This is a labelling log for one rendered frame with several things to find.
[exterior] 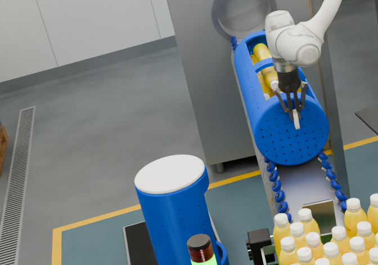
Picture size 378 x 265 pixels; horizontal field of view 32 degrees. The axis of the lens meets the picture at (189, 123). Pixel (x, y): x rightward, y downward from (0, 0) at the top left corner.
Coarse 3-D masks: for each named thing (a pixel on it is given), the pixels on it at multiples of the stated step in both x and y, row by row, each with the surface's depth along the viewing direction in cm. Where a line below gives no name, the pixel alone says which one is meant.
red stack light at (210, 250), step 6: (210, 240) 173; (210, 246) 172; (192, 252) 171; (198, 252) 170; (204, 252) 170; (210, 252) 172; (192, 258) 172; (198, 258) 171; (204, 258) 171; (210, 258) 172
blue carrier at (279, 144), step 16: (256, 32) 323; (240, 48) 319; (240, 64) 307; (256, 64) 287; (272, 64) 282; (240, 80) 299; (256, 80) 274; (304, 80) 290; (256, 96) 263; (256, 112) 254; (272, 112) 247; (304, 112) 248; (320, 112) 248; (256, 128) 250; (272, 128) 250; (288, 128) 250; (304, 128) 250; (320, 128) 251; (256, 144) 253; (272, 144) 253; (288, 144) 253; (304, 144) 253; (320, 144) 253; (272, 160) 256; (288, 160) 256; (304, 160) 256
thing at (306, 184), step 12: (252, 132) 310; (264, 168) 272; (288, 168) 261; (300, 168) 259; (312, 168) 257; (264, 180) 270; (288, 180) 253; (300, 180) 251; (312, 180) 249; (324, 180) 247; (288, 192) 245; (300, 192) 243; (312, 192) 242; (324, 192) 240; (288, 204) 238; (300, 204) 236; (336, 204) 232; (336, 216) 225
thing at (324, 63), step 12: (312, 0) 335; (312, 12) 338; (324, 36) 343; (324, 48) 346; (324, 60) 348; (324, 72) 351; (324, 84) 354; (324, 96) 358; (336, 108) 360; (336, 120) 363; (336, 132) 366; (336, 144) 369; (336, 156) 372; (336, 168) 375; (348, 192) 382
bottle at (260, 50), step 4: (256, 44) 319; (260, 44) 317; (264, 44) 318; (256, 48) 316; (260, 48) 314; (264, 48) 313; (256, 52) 314; (260, 52) 311; (264, 52) 309; (268, 52) 310; (256, 56) 313; (260, 56) 308; (264, 56) 306; (268, 56) 306; (260, 60) 307
